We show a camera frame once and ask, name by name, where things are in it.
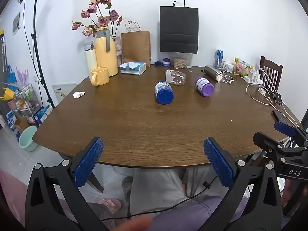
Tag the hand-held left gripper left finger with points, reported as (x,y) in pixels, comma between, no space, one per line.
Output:
(89,163)

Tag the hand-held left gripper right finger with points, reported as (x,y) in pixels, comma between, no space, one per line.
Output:
(218,163)

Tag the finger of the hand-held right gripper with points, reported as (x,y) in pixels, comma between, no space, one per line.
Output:
(285,128)
(268,142)

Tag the purple lid cup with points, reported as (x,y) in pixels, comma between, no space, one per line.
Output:
(205,87)

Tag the blue lid cup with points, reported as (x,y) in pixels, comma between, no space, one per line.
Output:
(164,93)

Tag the stainless steel cup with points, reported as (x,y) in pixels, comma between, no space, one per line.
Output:
(213,73)

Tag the clear plastic cup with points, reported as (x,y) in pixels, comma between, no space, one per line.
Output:
(175,77)

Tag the person's left hand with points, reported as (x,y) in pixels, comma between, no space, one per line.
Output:
(134,224)

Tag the black power bank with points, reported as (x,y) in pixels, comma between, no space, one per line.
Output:
(279,116)

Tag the black phone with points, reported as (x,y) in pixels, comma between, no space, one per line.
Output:
(278,98)

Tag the grey slipper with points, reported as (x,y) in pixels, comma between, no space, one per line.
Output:
(127,187)

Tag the pink fluffy slipper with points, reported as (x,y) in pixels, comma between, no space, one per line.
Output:
(110,204)

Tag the person's purple clothing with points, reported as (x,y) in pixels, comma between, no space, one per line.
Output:
(192,215)

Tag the dark wooden chair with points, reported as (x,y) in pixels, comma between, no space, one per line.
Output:
(270,71)

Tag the white power strip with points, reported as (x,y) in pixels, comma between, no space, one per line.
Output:
(251,77)

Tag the green plastic basin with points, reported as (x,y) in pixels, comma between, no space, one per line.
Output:
(28,139)

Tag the blue packet box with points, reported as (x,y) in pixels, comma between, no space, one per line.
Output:
(41,115)

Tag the person's light grey trousers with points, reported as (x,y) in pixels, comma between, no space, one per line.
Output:
(156,192)

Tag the crumpled white tissue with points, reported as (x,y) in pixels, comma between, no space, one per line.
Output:
(79,94)

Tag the colourful snack packet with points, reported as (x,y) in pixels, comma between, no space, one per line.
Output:
(241,67)

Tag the white earphones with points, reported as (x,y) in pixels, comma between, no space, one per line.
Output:
(228,79)

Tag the white board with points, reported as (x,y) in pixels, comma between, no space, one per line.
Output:
(63,91)

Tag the cardboard box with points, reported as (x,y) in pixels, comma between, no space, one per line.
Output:
(21,123)

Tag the white charger box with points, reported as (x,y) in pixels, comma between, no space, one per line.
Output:
(229,68)

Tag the pink mat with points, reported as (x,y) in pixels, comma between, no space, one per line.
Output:
(12,192)

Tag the yellow mug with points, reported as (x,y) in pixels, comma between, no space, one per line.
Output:
(101,76)

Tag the clear drinking glass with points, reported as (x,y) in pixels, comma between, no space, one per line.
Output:
(218,66)

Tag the blue drink can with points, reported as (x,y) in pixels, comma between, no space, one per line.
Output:
(219,54)

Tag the cream thermos bottle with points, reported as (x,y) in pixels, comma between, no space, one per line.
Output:
(91,62)

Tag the blue tissue box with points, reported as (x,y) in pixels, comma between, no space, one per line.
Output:
(132,68)

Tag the yellow plastic holder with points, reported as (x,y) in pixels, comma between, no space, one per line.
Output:
(7,93)

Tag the clear jar of oats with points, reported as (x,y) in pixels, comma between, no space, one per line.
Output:
(180,62)

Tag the yellow thermos jug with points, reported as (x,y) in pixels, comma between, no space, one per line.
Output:
(105,53)

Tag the purple and white jar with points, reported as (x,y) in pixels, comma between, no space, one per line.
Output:
(166,62)

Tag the blue bag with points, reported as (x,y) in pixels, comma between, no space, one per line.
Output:
(12,75)

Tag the pink vase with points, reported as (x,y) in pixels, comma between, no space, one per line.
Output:
(118,49)

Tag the black light stand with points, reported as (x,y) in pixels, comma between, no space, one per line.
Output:
(38,53)

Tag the brown paper bag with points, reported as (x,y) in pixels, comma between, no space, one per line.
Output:
(136,47)

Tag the black paper bag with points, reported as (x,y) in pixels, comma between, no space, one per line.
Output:
(179,28)

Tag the dried pink flowers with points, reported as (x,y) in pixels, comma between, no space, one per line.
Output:
(103,20)

